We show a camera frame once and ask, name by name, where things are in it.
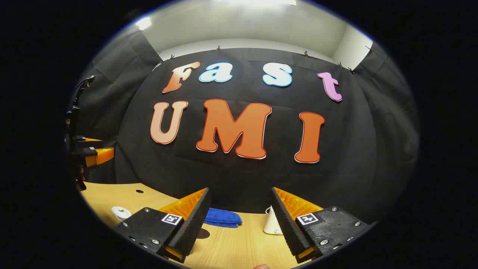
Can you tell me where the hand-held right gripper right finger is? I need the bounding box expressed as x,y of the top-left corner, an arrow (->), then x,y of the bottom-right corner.
271,187 -> 378,264

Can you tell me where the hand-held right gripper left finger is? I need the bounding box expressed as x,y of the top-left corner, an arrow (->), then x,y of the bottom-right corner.
114,187 -> 212,264

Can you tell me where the white toaster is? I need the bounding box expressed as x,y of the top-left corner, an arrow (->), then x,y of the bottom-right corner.
263,205 -> 283,235

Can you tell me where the folded blue towel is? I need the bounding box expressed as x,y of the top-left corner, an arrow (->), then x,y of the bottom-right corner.
204,208 -> 243,228

